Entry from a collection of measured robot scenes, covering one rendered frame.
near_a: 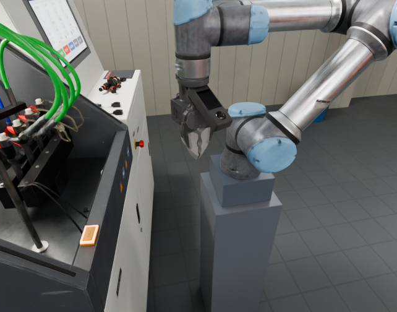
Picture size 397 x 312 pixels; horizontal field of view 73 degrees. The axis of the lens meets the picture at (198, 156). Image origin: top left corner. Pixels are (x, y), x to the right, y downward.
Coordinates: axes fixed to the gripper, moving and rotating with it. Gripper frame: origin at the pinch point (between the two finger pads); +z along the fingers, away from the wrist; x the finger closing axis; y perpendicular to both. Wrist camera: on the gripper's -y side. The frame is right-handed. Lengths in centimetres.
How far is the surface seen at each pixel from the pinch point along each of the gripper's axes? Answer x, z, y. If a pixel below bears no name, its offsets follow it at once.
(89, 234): 29.7, 11.2, -0.2
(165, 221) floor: -21, 108, 78
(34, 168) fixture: 38, 9, 32
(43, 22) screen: 20, -23, 82
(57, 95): 26.2, -14.3, 22.4
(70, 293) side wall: 36.4, 13.2, -10.8
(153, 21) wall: -96, 1, 242
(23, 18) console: 26, -26, 71
